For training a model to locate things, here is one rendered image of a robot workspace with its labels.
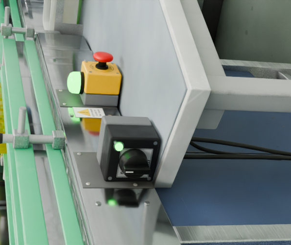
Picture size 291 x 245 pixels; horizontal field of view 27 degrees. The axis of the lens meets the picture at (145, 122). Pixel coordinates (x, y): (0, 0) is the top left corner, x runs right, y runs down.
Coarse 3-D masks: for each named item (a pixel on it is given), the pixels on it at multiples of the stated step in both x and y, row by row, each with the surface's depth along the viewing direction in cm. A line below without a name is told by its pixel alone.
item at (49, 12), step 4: (44, 0) 176; (48, 0) 176; (52, 0) 160; (56, 0) 161; (44, 4) 176; (48, 4) 176; (52, 4) 160; (44, 8) 176; (48, 8) 177; (52, 8) 160; (44, 12) 177; (48, 12) 177; (52, 12) 161; (44, 16) 177; (48, 16) 178; (52, 16) 161; (44, 20) 177; (48, 20) 177; (52, 20) 162; (44, 24) 175; (48, 24) 175; (52, 24) 162; (44, 28) 173; (48, 28) 172; (52, 28) 164
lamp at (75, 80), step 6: (72, 72) 121; (78, 72) 121; (72, 78) 120; (78, 78) 120; (84, 78) 120; (72, 84) 120; (78, 84) 120; (84, 84) 120; (72, 90) 120; (78, 90) 120
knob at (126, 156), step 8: (128, 152) 93; (136, 152) 93; (120, 160) 94; (128, 160) 92; (136, 160) 93; (144, 160) 93; (120, 168) 94; (128, 168) 92; (136, 168) 92; (144, 168) 92; (128, 176) 94; (136, 176) 94
